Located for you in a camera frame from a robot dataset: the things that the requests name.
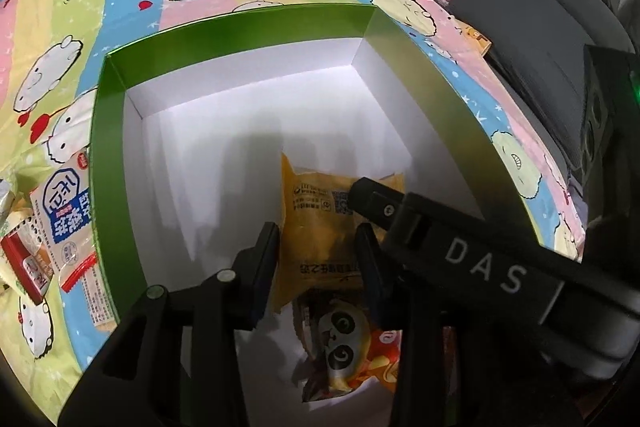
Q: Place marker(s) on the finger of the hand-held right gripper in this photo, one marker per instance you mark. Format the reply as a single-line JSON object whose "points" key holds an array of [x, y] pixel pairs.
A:
{"points": [[377, 202]]}

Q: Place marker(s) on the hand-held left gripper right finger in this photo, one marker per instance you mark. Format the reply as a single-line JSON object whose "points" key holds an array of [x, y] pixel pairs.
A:
{"points": [[369, 272]]}

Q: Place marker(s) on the green cardboard box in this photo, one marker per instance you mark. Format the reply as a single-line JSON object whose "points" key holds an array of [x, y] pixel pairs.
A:
{"points": [[115, 157]]}

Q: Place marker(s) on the green yellow snack packet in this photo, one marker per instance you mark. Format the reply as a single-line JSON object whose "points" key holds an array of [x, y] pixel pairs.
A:
{"points": [[7, 197]]}

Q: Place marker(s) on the orange snack packet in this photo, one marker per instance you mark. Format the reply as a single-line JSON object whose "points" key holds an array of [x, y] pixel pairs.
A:
{"points": [[384, 357]]}

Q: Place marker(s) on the grey sofa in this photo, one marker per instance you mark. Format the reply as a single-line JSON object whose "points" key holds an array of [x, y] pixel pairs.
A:
{"points": [[530, 32]]}

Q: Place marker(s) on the panda print snack packet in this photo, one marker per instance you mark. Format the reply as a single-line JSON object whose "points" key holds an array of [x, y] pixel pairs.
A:
{"points": [[335, 339]]}

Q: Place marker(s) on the red white snack packet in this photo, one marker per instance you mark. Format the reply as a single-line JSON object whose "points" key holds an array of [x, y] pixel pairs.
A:
{"points": [[27, 267]]}

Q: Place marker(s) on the white blue snack packet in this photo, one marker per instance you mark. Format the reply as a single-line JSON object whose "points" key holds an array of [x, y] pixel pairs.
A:
{"points": [[65, 217]]}

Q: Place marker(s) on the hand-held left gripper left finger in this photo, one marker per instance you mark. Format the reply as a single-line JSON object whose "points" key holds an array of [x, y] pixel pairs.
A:
{"points": [[265, 269]]}

